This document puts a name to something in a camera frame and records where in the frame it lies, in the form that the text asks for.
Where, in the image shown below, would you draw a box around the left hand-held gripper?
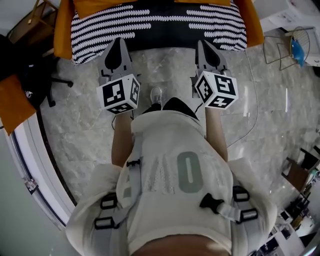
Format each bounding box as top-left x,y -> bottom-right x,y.
96,37 -> 141,115

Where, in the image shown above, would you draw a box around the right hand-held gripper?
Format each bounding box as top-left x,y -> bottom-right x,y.
190,39 -> 239,110

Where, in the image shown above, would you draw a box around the person's right forearm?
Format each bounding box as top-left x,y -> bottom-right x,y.
204,106 -> 229,163

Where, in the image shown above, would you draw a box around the person's left forearm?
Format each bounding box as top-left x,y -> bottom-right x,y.
111,113 -> 138,168

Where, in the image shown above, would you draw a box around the black white patterned blanket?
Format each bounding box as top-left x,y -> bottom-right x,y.
70,1 -> 248,65

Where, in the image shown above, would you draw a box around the person's white shoe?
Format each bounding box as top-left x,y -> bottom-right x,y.
149,86 -> 163,105

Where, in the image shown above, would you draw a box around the orange pillow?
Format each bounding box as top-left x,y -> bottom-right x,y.
174,0 -> 232,7
72,0 -> 139,20

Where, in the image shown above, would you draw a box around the person's black trousers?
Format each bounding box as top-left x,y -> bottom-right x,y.
141,96 -> 201,121

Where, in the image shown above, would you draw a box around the black office chair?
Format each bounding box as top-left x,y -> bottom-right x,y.
0,33 -> 74,110

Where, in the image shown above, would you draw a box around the blue cushion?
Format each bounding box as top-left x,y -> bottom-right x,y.
290,38 -> 306,68

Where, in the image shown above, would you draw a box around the orange upholstered seat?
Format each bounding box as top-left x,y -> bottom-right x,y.
0,73 -> 38,136

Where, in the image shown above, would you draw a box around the person's white t-shirt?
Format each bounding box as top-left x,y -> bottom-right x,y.
65,109 -> 278,256

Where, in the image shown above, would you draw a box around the brown wooden chair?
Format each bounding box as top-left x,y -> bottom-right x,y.
280,156 -> 311,194

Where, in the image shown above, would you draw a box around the metal door latch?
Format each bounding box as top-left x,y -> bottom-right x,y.
23,176 -> 40,195

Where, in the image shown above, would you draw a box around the cluttered desk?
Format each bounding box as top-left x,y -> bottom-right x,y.
257,144 -> 320,256

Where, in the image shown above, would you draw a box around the thin black cable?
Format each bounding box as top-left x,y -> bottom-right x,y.
110,109 -> 136,131

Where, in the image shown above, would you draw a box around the gold wire chair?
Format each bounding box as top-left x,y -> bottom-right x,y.
263,25 -> 312,72

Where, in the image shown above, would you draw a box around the gold frame side table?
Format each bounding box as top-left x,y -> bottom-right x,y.
6,0 -> 60,47

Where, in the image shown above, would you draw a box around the white door frame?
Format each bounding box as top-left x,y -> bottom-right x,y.
4,109 -> 77,232

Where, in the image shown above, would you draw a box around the grey chest harness straps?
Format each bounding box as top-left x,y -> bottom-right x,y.
93,157 -> 260,231

